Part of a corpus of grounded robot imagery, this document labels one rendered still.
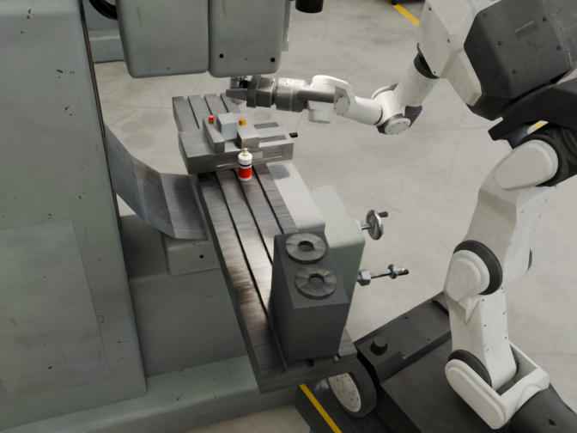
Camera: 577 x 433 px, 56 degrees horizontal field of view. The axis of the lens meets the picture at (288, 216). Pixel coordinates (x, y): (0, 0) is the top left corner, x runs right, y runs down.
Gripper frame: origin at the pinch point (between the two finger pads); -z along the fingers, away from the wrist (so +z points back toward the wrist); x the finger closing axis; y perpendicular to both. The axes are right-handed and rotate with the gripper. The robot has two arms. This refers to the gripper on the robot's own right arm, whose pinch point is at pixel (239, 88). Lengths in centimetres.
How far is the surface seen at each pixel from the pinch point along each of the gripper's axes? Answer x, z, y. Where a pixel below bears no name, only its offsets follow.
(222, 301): 18, -2, 69
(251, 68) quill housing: 8.8, 4.8, -10.9
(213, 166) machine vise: -2.9, -8.5, 29.5
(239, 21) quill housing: 10.2, 2.0, -23.0
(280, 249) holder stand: 46, 18, 13
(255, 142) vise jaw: -9.1, 3.7, 22.7
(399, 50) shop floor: -329, 80, 124
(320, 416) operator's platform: 43, 35, 89
